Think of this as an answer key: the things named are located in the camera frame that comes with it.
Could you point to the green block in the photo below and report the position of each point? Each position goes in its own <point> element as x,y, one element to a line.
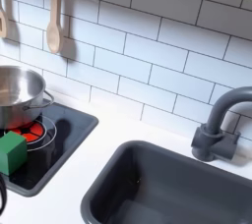
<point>12,153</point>

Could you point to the black stove top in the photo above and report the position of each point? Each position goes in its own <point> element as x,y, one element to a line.
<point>67,128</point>

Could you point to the grey tap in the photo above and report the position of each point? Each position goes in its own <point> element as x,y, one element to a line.
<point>215,129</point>

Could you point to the grey sink basin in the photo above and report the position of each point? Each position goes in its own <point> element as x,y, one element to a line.
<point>170,185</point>

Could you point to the wooden spoon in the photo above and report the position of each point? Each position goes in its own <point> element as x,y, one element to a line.
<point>54,31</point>

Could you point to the steel pot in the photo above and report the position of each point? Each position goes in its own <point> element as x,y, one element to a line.
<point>18,92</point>

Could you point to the wooden spatula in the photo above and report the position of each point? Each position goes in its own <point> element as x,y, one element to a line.
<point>2,21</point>

